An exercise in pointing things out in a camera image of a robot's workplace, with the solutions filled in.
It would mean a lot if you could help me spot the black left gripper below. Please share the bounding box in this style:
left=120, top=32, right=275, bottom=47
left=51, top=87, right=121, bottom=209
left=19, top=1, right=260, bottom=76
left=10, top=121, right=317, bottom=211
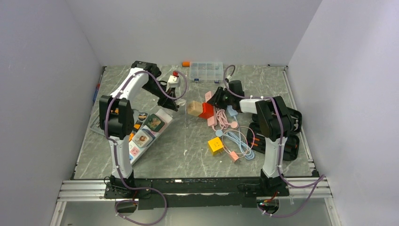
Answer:
left=142, top=81, right=179, bottom=112

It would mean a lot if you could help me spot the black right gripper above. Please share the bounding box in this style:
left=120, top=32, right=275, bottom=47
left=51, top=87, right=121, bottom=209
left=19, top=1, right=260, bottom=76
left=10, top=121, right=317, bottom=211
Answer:
left=207, top=87, right=234, bottom=110

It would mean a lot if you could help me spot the light blue power strip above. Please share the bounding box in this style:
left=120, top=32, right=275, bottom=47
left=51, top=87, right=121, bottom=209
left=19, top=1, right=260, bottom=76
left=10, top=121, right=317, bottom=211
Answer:
left=226, top=105, right=238, bottom=118

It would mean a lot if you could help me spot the pink power strip cable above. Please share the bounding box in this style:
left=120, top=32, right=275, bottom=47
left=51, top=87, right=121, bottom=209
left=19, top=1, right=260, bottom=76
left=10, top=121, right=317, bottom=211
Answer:
left=211, top=108, right=239, bottom=132

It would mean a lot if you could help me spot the yellow cube socket adapter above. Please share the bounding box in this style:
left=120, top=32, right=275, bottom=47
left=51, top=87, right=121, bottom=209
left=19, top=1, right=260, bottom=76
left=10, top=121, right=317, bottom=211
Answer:
left=207, top=137, right=224, bottom=156

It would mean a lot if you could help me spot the pink cube socket adapter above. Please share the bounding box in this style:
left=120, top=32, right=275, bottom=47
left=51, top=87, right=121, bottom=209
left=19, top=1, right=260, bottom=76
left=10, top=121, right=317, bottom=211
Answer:
left=229, top=151, right=240, bottom=163

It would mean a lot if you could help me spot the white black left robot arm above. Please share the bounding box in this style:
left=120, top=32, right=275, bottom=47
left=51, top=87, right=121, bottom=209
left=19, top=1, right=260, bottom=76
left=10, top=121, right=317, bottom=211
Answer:
left=99, top=61, right=184, bottom=198

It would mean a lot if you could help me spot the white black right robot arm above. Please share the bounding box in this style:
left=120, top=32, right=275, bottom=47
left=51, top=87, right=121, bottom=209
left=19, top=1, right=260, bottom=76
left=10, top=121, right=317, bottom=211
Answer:
left=207, top=80, right=295, bottom=195

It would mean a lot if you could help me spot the red cube socket adapter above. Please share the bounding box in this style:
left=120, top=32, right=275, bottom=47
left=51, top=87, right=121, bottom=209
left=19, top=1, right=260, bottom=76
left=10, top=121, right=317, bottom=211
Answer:
left=198, top=102, right=215, bottom=120

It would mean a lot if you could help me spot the green cube socket adapter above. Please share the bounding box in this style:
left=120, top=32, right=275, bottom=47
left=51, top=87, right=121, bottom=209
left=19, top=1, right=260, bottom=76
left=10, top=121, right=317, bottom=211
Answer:
left=144, top=114, right=165, bottom=132

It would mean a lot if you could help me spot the white cube socket adapter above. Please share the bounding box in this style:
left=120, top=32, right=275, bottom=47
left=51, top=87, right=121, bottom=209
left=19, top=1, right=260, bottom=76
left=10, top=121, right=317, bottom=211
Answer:
left=132, top=129, right=155, bottom=148

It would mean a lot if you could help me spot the clear plastic organizer box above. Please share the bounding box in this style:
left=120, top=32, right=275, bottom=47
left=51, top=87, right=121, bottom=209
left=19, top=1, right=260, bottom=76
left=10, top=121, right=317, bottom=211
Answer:
left=189, top=62, right=223, bottom=83

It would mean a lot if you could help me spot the black tool case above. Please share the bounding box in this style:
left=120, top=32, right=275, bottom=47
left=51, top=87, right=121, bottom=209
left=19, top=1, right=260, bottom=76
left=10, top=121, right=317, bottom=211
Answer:
left=246, top=107, right=303, bottom=161

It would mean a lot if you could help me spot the blue red pen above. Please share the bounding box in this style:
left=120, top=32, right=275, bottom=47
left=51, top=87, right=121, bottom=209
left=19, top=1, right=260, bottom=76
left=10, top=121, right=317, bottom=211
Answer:
left=92, top=75, right=103, bottom=103

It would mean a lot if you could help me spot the white power strip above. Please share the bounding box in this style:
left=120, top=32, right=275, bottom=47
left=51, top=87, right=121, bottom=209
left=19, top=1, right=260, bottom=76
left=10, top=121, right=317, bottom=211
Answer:
left=129, top=109, right=173, bottom=165

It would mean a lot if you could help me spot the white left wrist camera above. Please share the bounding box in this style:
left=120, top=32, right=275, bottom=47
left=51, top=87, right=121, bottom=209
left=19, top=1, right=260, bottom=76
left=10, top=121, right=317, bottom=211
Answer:
left=167, top=75, right=180, bottom=89

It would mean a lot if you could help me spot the orange screwdriver at wall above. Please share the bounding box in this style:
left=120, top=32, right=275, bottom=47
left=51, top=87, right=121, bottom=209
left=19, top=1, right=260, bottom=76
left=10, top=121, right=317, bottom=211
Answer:
left=182, top=61, right=191, bottom=67

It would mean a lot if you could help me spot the pink thin cable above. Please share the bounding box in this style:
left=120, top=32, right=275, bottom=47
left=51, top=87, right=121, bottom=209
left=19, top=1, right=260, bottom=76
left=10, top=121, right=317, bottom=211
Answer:
left=218, top=125, right=256, bottom=160

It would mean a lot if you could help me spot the black aluminium base frame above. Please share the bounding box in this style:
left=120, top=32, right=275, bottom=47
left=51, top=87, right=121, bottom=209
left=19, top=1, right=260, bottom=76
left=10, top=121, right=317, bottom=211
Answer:
left=57, top=177, right=333, bottom=210

